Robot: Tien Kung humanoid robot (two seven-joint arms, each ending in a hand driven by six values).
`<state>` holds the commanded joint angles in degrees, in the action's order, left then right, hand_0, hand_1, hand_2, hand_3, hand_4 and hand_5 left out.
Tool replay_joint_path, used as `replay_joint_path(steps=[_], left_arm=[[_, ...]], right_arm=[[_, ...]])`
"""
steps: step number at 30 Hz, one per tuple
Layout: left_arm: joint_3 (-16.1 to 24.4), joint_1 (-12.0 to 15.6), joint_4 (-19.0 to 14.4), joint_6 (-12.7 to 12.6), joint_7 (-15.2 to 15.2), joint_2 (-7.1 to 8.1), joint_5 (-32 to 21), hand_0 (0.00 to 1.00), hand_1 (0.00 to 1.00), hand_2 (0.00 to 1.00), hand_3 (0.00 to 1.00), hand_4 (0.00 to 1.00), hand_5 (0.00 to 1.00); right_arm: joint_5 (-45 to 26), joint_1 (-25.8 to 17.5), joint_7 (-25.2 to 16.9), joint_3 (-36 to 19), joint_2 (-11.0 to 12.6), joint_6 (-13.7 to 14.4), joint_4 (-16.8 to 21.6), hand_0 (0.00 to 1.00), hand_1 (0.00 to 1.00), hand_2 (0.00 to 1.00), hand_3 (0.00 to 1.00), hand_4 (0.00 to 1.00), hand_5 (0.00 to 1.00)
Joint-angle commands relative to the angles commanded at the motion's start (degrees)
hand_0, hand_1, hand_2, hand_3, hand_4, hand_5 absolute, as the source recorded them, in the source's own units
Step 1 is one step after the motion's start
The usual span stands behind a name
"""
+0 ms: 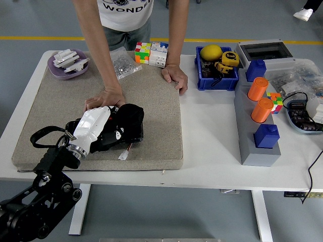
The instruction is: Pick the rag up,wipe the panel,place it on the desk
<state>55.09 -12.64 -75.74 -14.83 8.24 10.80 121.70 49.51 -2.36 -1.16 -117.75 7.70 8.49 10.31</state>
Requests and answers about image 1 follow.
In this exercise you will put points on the grey block holder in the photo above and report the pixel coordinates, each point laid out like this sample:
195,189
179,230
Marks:
244,136

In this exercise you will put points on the grey enclosure with clear lid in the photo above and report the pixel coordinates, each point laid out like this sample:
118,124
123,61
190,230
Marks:
275,63

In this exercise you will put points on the person's right forearm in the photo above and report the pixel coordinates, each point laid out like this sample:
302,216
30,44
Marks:
98,45

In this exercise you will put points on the translucent white container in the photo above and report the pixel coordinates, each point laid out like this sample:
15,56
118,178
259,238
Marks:
315,108

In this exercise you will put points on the black parts in bin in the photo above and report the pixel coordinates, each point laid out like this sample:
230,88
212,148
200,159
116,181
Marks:
207,70

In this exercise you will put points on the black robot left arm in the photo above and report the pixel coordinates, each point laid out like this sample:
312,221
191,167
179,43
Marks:
55,158

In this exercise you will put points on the white plastic bracket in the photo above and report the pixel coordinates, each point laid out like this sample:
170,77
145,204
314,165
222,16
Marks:
66,57
77,66

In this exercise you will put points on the clear bag of screws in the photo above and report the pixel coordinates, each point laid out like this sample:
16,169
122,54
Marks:
126,66

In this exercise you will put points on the person's left hand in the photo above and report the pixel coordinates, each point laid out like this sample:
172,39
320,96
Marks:
176,74

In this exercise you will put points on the grey table control box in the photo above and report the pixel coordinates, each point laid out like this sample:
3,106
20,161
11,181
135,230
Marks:
229,191

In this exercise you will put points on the purple tray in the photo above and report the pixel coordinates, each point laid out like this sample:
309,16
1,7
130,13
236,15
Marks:
59,75

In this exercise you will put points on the small colourful puzzle cube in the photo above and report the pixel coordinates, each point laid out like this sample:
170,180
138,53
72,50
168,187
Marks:
275,102

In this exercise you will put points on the clear bag of dark parts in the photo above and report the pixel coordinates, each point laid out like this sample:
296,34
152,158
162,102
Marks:
282,82

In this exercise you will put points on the yellow round tape measure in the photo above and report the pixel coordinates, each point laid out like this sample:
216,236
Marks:
230,58

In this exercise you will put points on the blue plastic bin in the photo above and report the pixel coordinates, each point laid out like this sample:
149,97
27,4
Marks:
217,84

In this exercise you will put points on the person in background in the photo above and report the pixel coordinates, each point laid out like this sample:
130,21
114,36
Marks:
304,13

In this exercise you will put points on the person's left forearm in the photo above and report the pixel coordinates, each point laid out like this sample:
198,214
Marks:
175,32

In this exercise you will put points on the yellow and black tool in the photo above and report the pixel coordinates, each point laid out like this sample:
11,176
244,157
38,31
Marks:
223,68

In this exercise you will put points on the orange cylinder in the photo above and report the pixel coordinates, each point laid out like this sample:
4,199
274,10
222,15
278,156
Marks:
257,88
261,111

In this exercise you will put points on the white and black robot left hand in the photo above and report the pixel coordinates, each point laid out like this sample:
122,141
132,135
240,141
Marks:
90,123

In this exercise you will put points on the grey-brown mat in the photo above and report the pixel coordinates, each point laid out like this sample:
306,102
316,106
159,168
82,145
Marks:
151,113

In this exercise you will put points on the large colourful puzzle cube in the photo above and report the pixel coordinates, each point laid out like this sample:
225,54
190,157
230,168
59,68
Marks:
142,53

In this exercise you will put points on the white and blue circuit breaker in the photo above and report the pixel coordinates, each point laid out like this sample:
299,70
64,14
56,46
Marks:
158,55

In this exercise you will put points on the yellow lemon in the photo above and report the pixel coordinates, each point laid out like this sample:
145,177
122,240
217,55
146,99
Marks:
211,51

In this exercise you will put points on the blue block with knob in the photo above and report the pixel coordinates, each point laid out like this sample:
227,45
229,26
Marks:
256,70
266,137

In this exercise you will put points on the black power strip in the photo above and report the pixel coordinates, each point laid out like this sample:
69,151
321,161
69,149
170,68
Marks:
292,194

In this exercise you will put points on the clear bag of blue parts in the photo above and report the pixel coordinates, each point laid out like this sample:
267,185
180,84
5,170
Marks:
311,75

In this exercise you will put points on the person's right hand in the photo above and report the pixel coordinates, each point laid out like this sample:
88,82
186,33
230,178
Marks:
108,99

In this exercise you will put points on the blue-grey tray of electronics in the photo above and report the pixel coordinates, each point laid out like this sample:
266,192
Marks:
299,118

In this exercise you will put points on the white table leg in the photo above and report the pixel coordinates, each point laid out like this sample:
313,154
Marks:
262,216
79,209

